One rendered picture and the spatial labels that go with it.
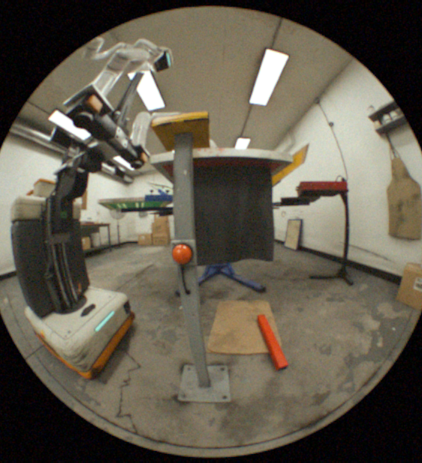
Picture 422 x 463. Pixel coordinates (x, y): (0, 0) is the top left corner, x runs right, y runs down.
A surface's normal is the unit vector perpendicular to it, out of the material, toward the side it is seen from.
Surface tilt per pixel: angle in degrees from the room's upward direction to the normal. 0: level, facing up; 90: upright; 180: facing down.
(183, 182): 90
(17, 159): 90
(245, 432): 0
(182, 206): 90
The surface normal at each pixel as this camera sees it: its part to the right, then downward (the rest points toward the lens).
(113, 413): -0.04, -1.00
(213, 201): 0.07, 0.15
